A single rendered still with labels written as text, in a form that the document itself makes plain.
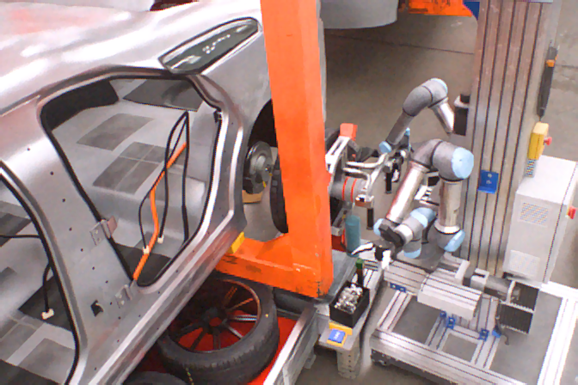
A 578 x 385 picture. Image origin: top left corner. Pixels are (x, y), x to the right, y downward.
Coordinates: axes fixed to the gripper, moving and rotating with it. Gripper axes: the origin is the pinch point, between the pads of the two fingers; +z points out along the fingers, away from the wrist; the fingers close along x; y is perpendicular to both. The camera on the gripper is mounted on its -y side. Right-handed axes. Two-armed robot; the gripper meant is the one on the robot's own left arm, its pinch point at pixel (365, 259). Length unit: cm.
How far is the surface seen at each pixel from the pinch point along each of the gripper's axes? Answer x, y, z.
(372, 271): 85, 108, -89
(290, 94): 46, -55, -17
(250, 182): 120, 20, -36
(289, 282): 72, 56, -12
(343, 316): 40, 67, -18
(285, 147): 54, -29, -15
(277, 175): 91, 6, -34
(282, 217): 88, 29, -29
